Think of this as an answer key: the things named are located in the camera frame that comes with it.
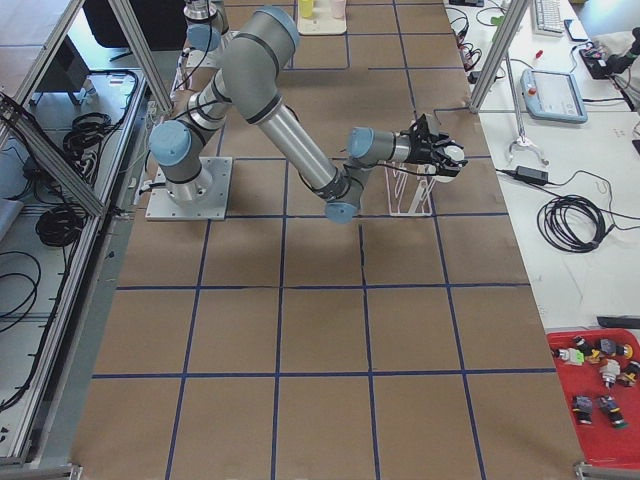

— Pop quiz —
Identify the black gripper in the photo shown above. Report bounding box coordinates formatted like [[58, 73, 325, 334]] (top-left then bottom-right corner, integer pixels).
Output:
[[404, 114, 468, 179]]

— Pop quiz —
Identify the pale green plastic cup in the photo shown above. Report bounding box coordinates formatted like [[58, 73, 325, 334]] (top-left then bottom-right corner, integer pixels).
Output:
[[434, 144, 468, 183]]

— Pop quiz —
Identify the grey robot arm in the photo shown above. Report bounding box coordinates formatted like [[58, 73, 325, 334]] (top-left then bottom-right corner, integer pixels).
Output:
[[183, 0, 232, 54], [149, 6, 467, 224]]

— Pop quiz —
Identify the pink plastic cup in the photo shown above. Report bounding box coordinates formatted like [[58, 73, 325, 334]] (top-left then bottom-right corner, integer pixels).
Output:
[[329, 0, 346, 19]]

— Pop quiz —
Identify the yellow plastic cup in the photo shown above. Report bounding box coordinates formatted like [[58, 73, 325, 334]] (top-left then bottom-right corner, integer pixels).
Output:
[[298, 0, 314, 19]]

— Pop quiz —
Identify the black power adapter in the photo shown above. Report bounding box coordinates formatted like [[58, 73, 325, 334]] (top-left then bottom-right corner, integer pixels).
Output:
[[514, 166, 549, 186]]

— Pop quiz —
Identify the blue teach pendant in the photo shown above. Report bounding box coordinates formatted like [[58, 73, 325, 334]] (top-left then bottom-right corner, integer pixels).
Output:
[[520, 68, 588, 124]]

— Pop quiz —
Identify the white keyboard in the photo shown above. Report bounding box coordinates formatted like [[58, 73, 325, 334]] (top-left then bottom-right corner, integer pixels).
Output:
[[530, 0, 564, 37]]

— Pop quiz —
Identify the beige plastic tray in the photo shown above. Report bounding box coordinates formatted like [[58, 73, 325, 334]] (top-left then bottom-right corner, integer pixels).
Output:
[[297, 14, 347, 36]]

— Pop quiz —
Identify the red parts tray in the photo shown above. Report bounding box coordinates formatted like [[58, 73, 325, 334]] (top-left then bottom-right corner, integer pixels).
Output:
[[547, 328, 639, 470]]

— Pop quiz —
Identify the white wire cup rack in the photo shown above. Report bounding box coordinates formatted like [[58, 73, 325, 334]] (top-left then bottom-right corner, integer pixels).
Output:
[[384, 163, 435, 217]]

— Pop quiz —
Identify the coiled black cable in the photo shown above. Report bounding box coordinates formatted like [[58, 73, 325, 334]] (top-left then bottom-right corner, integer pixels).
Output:
[[537, 194, 607, 252]]

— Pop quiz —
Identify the green handled reacher grabber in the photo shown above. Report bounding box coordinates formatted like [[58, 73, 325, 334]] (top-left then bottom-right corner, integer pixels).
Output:
[[502, 47, 550, 167]]

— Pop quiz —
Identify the aluminium frame post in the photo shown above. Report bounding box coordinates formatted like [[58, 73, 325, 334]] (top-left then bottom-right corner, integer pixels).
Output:
[[468, 0, 530, 114]]

